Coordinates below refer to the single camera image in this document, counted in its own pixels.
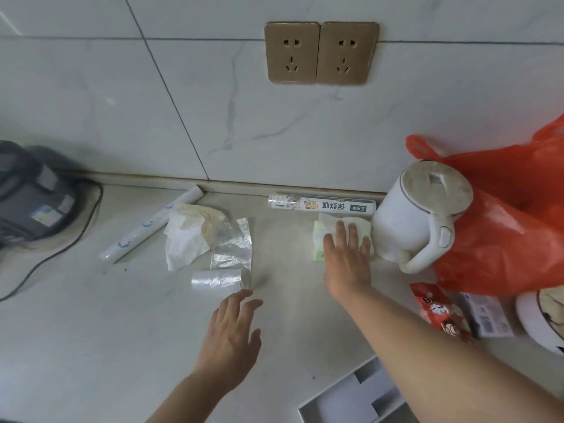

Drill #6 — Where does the green and white tissue pack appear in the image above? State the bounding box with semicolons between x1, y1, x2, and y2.
312;219;375;262

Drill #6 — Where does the person's right hand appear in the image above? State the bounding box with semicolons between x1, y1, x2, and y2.
323;219;373;303

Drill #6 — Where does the red snack packet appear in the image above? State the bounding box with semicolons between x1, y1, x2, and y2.
409;282;475;344

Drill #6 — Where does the person's left hand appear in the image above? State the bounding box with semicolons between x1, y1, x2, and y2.
193;289;264;391

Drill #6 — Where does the cling film roll box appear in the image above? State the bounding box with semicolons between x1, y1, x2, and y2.
268;194;378;213

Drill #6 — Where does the black power cable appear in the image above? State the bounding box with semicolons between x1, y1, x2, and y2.
0;180;105;303

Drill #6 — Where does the gold wall socket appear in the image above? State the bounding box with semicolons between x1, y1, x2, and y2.
264;22;321;84
316;22;380;87

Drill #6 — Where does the red plastic bag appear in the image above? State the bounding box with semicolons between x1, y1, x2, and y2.
405;113;564;296

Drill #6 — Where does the white divided tray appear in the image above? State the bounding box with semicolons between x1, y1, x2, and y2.
297;355;409;423

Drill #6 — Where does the crumpled stained white paper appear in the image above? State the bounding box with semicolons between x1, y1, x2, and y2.
164;203;230;273

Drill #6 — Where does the clear plastic bag roll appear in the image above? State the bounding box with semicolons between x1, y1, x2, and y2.
191;217;254;291

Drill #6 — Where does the white roll with blue print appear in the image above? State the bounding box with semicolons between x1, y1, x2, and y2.
99;185;204;264

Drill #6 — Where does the grey kitchen appliance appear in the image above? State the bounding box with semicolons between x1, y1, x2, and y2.
0;140;80;250

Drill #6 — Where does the small white box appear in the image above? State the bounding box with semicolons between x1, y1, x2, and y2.
460;291;514;339

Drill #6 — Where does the person's left forearm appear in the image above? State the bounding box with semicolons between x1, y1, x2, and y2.
145;370;241;423

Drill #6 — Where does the white electric kettle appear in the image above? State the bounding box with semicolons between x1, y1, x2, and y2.
371;159;475;275

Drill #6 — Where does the person's right forearm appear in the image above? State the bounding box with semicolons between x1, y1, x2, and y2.
328;286;564;423

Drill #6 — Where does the white round container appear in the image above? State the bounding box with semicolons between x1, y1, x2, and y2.
515;289;564;355

